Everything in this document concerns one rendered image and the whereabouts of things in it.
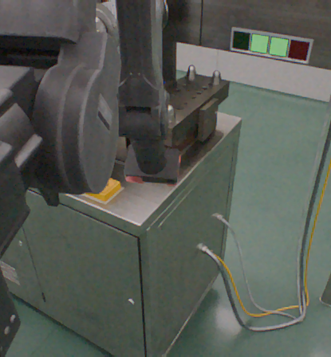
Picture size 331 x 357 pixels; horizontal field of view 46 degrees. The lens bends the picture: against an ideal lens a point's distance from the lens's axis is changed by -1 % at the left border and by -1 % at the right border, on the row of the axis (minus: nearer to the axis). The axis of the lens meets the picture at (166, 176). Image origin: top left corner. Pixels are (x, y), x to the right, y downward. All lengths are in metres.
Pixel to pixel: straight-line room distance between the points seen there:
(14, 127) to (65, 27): 0.08
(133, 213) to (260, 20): 0.69
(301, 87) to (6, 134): 3.71
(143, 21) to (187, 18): 0.85
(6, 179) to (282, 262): 2.04
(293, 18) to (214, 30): 0.25
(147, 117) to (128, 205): 0.45
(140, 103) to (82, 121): 0.38
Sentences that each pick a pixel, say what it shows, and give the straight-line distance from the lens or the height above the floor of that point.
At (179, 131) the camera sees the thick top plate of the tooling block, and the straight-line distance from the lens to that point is 1.12.
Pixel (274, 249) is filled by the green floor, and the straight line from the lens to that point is 2.22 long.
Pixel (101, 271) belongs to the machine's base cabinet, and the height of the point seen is 0.60.
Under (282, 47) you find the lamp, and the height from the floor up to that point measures 1.19.
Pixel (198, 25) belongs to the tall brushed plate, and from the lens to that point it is 1.36.
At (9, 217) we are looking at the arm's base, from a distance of 0.17.
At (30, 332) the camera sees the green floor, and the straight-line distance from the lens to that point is 1.92.
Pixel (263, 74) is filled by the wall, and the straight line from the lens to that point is 3.91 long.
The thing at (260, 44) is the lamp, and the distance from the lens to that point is 1.29.
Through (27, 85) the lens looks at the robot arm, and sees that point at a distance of 0.22.
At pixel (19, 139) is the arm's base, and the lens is 0.19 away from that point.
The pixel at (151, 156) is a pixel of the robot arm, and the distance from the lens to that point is 0.69.
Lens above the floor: 1.55
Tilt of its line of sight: 36 degrees down
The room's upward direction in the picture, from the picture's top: straight up
